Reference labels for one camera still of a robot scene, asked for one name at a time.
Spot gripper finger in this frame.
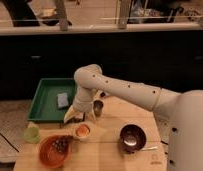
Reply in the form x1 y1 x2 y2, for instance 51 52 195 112
59 122 67 128
90 113 97 123

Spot paper cup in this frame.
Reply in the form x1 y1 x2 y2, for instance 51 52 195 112
75 124 90 141

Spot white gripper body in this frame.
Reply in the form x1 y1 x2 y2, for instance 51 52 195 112
63 105 94 123

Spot green plastic tray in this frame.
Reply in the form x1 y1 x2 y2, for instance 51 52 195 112
27 78 76 123

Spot white spoon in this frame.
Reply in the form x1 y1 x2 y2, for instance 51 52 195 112
140 146 158 152

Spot grey sponge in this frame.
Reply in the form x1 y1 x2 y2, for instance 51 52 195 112
57 93 69 109

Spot green plastic cup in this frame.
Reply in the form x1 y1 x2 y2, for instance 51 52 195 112
23 123 40 144

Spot dark grapes bunch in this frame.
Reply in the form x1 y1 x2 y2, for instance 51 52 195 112
52 136 73 152

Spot black cable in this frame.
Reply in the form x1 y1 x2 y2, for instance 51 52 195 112
0 128 20 154

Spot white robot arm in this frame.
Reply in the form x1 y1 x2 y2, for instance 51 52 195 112
64 64 203 171

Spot orange apple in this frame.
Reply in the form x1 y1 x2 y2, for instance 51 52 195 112
77 125 89 137

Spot orange plastic bowl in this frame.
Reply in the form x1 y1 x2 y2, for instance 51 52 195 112
38 135 72 169

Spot dark brown bowl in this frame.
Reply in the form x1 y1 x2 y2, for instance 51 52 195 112
119 124 147 153

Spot small metal cup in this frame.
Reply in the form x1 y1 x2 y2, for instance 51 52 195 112
93 100 104 117

